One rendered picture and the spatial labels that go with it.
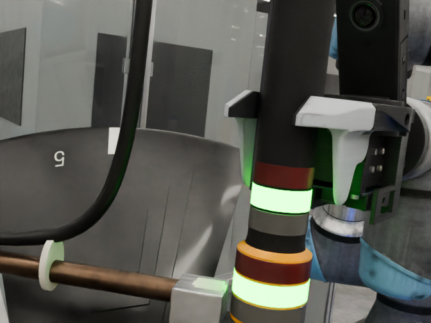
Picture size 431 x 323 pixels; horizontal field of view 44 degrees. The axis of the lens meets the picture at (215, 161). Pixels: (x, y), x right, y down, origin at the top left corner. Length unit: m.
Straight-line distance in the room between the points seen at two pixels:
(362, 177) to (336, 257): 0.63
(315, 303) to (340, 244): 0.86
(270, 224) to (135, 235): 0.14
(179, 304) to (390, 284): 0.28
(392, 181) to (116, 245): 0.20
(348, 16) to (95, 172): 0.23
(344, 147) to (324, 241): 0.68
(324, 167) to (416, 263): 0.21
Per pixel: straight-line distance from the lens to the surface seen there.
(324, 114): 0.27
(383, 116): 0.32
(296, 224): 0.30
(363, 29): 0.40
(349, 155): 0.31
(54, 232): 0.34
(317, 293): 1.79
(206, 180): 0.44
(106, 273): 0.34
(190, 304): 0.31
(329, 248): 0.97
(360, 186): 0.36
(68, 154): 0.46
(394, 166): 0.39
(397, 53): 0.40
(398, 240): 0.54
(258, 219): 0.30
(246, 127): 0.32
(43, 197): 0.45
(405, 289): 0.56
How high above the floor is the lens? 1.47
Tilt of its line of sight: 7 degrees down
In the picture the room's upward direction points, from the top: 6 degrees clockwise
